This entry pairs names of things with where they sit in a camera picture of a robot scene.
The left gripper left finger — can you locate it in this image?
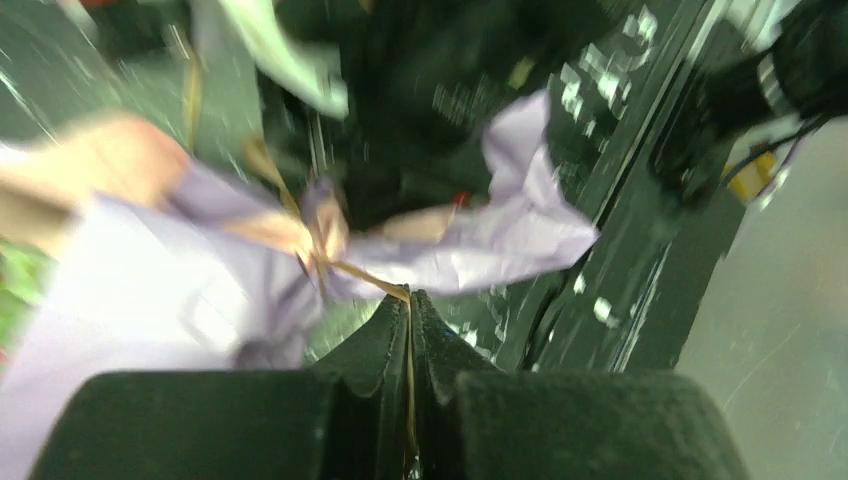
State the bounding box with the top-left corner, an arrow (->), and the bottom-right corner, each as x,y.
30,297 -> 410,479

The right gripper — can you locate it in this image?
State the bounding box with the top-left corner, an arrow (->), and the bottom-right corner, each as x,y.
258,0 -> 636,228

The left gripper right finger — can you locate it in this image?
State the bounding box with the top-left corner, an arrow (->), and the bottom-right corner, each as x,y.
410,291 -> 748,479

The brown ribbon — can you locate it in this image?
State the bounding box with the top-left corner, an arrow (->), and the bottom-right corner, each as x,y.
175,33 -> 419,479

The purple flower bouquet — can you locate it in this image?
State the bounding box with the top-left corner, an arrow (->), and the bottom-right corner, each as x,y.
1,91 -> 599,479

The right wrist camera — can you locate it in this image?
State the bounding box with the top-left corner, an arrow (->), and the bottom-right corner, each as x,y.
221,0 -> 349,120

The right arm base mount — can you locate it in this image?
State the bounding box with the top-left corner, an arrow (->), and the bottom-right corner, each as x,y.
653,1 -> 847,207

